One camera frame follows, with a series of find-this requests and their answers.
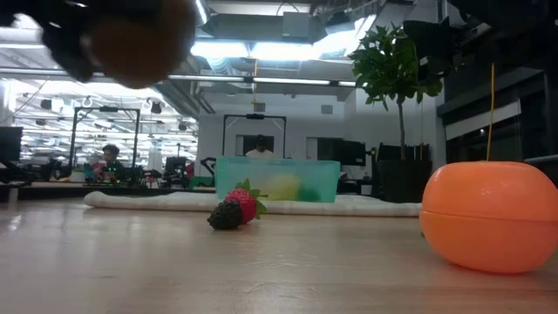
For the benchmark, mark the white plaid cloth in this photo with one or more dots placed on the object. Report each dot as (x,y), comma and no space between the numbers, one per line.
(152,201)

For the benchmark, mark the orange toy fruit with stem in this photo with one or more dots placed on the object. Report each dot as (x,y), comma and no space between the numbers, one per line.
(490,218)

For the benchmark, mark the long ceiling light bar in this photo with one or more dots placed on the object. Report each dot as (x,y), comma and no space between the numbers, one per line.
(261,79)

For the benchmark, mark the person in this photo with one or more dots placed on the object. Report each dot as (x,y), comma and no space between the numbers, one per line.
(260,150)
(110,161)

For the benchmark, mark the brown toy kiwi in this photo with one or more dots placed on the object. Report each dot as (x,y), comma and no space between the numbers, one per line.
(144,43)

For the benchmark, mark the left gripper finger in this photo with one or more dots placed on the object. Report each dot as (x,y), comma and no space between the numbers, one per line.
(70,52)

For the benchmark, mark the dark toy blackberry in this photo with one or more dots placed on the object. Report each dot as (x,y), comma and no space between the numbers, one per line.
(226,215)

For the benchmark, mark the yellow toy bell pepper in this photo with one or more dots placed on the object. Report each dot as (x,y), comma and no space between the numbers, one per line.
(283,186)

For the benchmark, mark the teal translucent plastic container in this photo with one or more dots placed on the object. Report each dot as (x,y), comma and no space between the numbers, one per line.
(244,172)

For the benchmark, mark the black office chair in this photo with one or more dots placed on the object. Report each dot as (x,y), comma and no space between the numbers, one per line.
(175,168)

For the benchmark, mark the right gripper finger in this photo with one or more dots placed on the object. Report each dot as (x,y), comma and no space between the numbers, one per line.
(436,48)

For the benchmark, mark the black computer monitor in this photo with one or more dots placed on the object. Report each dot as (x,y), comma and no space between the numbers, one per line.
(9,143)
(349,152)

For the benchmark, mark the red toy strawberry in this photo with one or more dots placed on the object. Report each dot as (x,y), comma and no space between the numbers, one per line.
(245,204)

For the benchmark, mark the black metal frame stand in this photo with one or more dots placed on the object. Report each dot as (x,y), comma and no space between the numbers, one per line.
(255,116)
(104,109)

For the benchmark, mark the green leafy potted tree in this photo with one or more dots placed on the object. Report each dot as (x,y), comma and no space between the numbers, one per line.
(383,65)

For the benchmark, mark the black plant pot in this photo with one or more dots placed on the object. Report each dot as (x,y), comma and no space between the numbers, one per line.
(403,179)

